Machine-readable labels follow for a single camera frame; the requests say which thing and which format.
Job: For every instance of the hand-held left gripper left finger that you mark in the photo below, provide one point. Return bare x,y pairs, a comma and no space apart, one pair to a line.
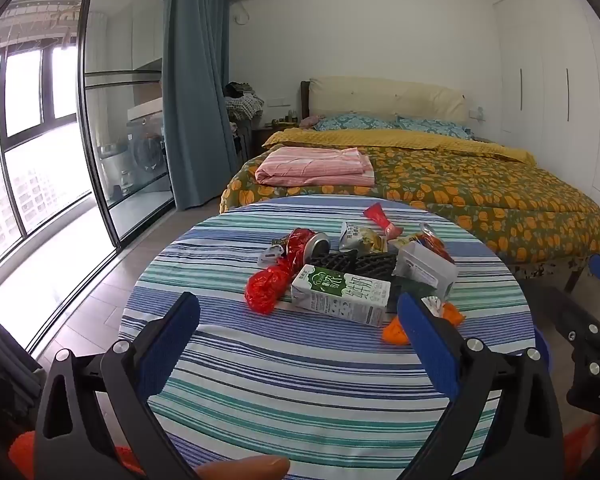
167,350

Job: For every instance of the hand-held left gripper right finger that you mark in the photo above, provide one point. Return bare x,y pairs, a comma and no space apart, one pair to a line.
430,345

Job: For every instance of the orange wrapper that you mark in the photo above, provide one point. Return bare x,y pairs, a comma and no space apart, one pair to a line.
395,332

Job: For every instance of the orange red snack packet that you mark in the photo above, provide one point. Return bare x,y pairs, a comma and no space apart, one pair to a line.
432,242

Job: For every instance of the black foam net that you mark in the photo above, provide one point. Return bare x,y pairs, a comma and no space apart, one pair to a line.
365,262

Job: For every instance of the white yellow snack packet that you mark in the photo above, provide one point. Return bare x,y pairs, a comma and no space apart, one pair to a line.
360,237

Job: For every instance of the red wrapper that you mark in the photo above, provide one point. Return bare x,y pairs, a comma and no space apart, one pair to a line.
380,215

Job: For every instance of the crushed red can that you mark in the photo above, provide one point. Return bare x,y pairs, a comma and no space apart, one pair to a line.
305,247

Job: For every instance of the person's left hand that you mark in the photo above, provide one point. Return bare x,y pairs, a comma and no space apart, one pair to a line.
245,467

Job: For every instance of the leaf patterned bed sheet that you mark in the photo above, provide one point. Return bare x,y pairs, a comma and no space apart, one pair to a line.
545,265

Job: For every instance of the dark green packet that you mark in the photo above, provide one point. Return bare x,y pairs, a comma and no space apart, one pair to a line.
410,287

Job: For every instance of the clear plastic box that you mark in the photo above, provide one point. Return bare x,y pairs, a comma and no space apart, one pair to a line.
425,267

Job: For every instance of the white green milk carton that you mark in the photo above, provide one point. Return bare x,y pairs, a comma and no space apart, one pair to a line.
340,292

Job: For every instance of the striped tablecloth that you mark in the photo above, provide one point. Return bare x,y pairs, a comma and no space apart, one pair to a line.
280,385

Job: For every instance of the red crumpled plastic bag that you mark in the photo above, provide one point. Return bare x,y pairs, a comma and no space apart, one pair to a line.
267,285

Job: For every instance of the silver foil wrapper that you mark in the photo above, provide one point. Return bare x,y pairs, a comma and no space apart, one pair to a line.
270,255

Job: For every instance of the washing machine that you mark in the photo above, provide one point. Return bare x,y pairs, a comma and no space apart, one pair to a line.
147,147

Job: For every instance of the pink striped folded blanket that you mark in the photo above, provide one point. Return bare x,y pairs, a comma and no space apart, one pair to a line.
310,165

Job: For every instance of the teal patterned pillow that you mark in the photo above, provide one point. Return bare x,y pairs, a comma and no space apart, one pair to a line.
432,127
355,122

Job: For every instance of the white wardrobe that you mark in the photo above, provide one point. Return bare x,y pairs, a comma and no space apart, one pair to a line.
545,60

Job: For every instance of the yellow blanket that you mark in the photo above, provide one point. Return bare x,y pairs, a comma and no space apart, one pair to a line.
355,137

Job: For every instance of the dark wooden nightstand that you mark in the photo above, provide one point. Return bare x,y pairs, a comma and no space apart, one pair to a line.
262,137

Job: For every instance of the glass sliding door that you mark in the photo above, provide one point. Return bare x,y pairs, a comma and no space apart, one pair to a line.
125,110

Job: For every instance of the cream headboard cushion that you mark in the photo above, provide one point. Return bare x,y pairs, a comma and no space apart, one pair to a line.
380,97

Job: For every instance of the pink soft toy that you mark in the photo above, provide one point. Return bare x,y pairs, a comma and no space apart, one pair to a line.
311,121

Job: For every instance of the black framed window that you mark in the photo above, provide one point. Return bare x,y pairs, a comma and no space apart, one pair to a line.
30,135

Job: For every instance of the pile of clothes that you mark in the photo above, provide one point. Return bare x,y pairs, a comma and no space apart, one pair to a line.
242,102

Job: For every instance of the blue grey curtain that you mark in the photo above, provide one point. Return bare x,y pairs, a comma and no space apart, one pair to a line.
195,85

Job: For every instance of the ceiling drying rack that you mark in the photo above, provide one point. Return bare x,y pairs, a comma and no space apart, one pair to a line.
40,15

